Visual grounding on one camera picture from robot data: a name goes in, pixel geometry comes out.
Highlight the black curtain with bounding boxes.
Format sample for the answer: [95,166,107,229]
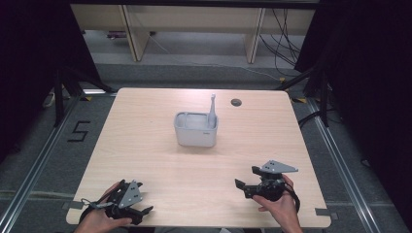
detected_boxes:
[0,0,102,163]
[294,0,412,224]

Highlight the black metal stand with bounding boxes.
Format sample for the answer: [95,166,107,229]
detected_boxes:
[275,62,332,128]
[52,63,115,128]

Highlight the white toothbrush holder box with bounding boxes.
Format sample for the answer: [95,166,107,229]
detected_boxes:
[173,111,219,149]

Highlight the grey tape piece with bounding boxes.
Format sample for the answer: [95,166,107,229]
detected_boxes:
[314,208,340,221]
[62,201,86,210]

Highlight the black floor cable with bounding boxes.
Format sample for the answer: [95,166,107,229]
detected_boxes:
[297,109,326,129]

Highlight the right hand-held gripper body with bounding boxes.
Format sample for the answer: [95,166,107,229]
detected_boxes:
[244,159,299,203]

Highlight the hanging black cables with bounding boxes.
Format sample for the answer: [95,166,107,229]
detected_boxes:
[257,9,306,78]

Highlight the white electric toothbrush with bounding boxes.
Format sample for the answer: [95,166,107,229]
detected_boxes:
[207,93,219,130]

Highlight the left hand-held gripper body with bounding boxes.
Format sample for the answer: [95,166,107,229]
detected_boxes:
[105,180,145,226]

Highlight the black wrist strap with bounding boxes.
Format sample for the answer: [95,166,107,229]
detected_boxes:
[285,185,301,214]
[79,203,99,225]

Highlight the person's right hand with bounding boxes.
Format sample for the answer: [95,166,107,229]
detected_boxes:
[252,174,302,227]

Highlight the person's left hand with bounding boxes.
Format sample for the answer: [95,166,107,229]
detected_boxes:
[75,181,134,233]

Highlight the metal floor rail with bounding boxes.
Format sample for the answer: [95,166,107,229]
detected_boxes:
[0,94,83,233]
[306,97,381,233]

